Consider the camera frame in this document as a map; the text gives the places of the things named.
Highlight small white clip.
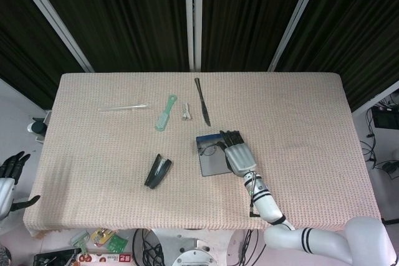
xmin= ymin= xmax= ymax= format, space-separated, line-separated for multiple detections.
xmin=181 ymin=102 xmax=193 ymax=121

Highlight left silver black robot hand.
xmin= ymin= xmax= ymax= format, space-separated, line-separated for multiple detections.
xmin=0 ymin=151 xmax=41 ymax=220

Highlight green white scrub brush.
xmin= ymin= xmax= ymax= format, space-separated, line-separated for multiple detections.
xmin=154 ymin=93 xmax=178 ymax=133

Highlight metal table knife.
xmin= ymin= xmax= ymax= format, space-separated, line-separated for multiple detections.
xmin=194 ymin=77 xmax=212 ymax=128

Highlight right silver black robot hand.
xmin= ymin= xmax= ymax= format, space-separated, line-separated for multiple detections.
xmin=217 ymin=130 xmax=258 ymax=177

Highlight black wrist cable with plug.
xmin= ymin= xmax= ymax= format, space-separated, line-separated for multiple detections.
xmin=248 ymin=174 xmax=262 ymax=219

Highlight black pleated curtain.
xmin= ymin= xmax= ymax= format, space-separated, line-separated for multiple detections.
xmin=0 ymin=0 xmax=399 ymax=113

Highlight white slanted frame post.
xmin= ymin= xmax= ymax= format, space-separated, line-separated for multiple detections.
xmin=267 ymin=0 xmax=327 ymax=72
xmin=7 ymin=0 xmax=95 ymax=73

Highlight black stapler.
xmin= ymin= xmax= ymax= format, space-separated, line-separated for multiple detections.
xmin=143 ymin=153 xmax=173 ymax=190

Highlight white vertical frame post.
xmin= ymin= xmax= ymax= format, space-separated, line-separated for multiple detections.
xmin=183 ymin=0 xmax=203 ymax=72

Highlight black metal-rimmed eyeglasses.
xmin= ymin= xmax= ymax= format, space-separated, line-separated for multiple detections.
xmin=200 ymin=143 xmax=226 ymax=157

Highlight clear plastic tube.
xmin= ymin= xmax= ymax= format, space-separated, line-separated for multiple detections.
xmin=97 ymin=102 xmax=151 ymax=112

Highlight pink waffle tablecloth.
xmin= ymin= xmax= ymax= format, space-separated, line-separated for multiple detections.
xmin=23 ymin=72 xmax=383 ymax=236

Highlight black tangled desk cables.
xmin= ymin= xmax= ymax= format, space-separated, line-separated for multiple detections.
xmin=361 ymin=108 xmax=399 ymax=175

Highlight yellow red snack packet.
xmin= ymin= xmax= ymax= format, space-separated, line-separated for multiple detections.
xmin=92 ymin=228 xmax=117 ymax=245

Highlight dark patterned fabric bundle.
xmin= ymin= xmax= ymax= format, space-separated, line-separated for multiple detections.
xmin=0 ymin=245 xmax=12 ymax=266

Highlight red white long box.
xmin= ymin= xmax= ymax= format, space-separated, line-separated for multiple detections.
xmin=76 ymin=252 xmax=134 ymax=264

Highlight white black round device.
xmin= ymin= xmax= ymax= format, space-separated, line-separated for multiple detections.
xmin=26 ymin=110 xmax=53 ymax=145

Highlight green plastic clip tool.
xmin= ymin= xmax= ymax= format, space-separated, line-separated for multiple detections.
xmin=70 ymin=230 xmax=92 ymax=255

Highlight black tray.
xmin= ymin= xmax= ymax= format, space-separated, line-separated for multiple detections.
xmin=32 ymin=247 xmax=82 ymax=266

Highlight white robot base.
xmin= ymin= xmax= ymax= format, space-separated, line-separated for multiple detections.
xmin=151 ymin=228 xmax=243 ymax=266

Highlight black monitor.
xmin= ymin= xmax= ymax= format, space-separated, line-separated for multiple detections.
xmin=372 ymin=105 xmax=399 ymax=129

